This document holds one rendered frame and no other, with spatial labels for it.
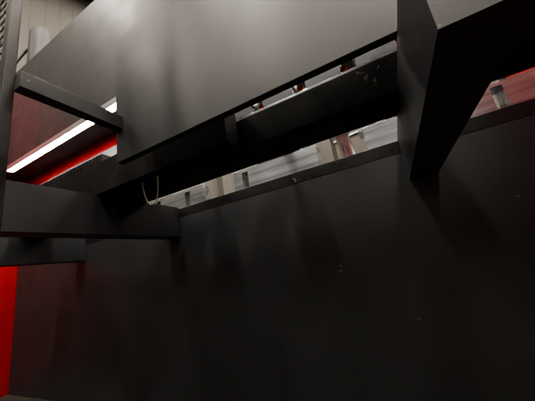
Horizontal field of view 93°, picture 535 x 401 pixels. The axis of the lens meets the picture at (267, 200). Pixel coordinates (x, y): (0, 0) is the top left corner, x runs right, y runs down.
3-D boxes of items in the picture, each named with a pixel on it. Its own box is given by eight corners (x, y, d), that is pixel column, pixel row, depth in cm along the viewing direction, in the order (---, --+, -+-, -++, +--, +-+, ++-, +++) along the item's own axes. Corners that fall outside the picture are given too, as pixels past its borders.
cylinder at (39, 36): (58, 78, 212) (60, 33, 223) (21, 60, 191) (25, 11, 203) (38, 94, 225) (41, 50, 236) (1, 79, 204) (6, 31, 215)
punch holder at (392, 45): (401, 70, 97) (389, 35, 101) (401, 56, 89) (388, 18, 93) (361, 87, 103) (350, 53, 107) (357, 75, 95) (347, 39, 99)
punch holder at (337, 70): (348, 92, 105) (338, 59, 109) (344, 80, 97) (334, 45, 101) (313, 107, 111) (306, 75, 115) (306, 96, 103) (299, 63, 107)
